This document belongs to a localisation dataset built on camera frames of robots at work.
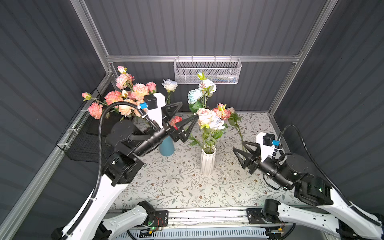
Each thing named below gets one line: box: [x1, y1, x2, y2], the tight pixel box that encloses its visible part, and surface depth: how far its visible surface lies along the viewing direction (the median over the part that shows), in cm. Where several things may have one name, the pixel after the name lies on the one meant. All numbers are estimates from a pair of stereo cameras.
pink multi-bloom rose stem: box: [115, 65, 135, 92], surface depth 63 cm
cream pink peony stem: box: [196, 108, 217, 152], surface depth 57 cm
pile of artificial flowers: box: [226, 107, 244, 150], surface depth 118 cm
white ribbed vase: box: [200, 147, 217, 176], surface depth 76 cm
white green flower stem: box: [197, 71, 217, 109], surface depth 63 cm
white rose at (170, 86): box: [161, 78, 179, 105], surface depth 74 cm
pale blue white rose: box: [209, 116, 225, 151], surface depth 61 cm
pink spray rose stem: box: [82, 90, 124, 120], surface depth 63 cm
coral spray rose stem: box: [212, 103, 232, 121], surface depth 64 cm
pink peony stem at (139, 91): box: [130, 83, 150, 101], surface depth 65 cm
